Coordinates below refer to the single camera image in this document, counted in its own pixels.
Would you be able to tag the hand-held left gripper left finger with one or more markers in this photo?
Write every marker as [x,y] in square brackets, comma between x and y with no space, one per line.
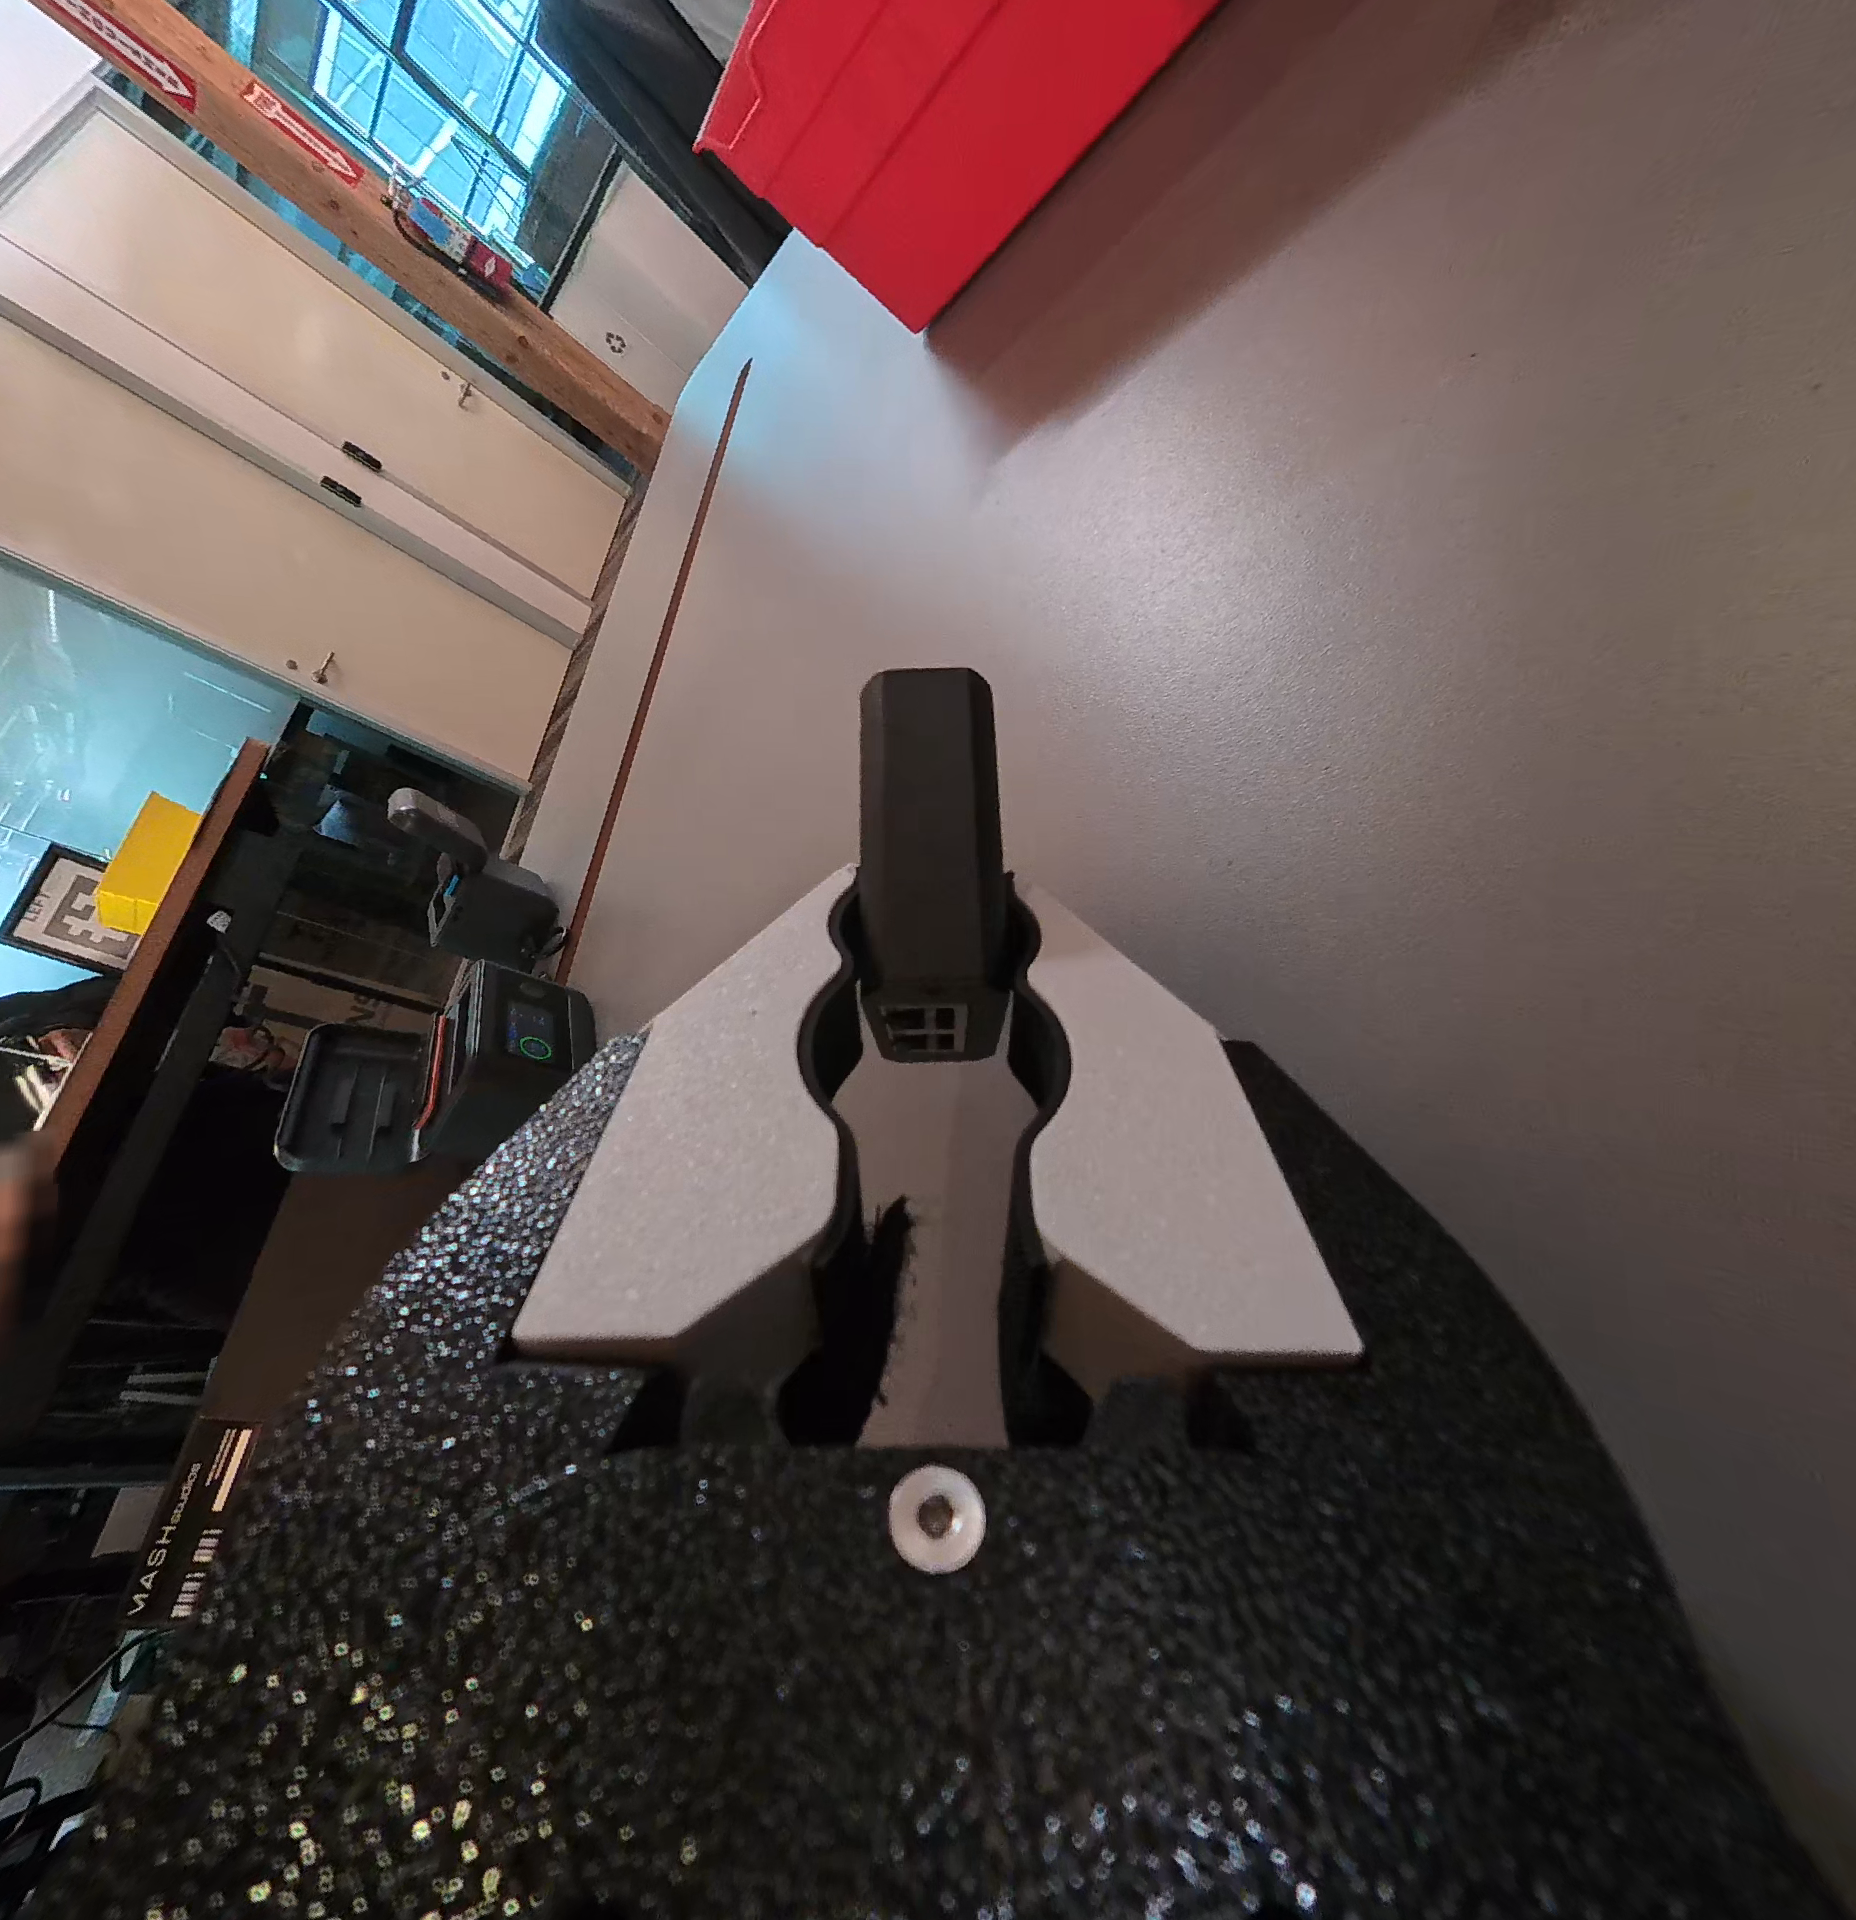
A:
[673,1169]

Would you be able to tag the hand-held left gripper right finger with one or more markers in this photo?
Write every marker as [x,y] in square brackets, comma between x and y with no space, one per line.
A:
[1182,1200]

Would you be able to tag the black ethernet adapter box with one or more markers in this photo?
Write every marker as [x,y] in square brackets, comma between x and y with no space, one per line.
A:
[928,841]

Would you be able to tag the red plastic bin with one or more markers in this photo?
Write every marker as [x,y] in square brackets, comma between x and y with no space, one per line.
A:
[928,136]

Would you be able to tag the black charging case with screen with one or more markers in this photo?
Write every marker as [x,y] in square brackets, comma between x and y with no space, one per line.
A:
[477,1051]

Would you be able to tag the wooden desk with black legs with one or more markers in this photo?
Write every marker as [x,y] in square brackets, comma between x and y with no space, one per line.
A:
[148,959]

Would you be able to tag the small yellow bin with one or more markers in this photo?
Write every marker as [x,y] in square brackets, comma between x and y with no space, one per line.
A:
[148,870]

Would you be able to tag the framed marker tag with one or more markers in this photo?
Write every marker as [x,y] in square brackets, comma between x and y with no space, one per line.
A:
[57,915]

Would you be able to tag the white cabinet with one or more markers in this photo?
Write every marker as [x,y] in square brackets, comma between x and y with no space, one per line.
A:
[193,376]

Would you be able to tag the red arrow sticker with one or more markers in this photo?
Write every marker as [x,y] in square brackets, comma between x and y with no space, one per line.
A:
[127,53]
[306,136]

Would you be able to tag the window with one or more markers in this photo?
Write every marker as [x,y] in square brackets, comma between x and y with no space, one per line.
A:
[448,92]

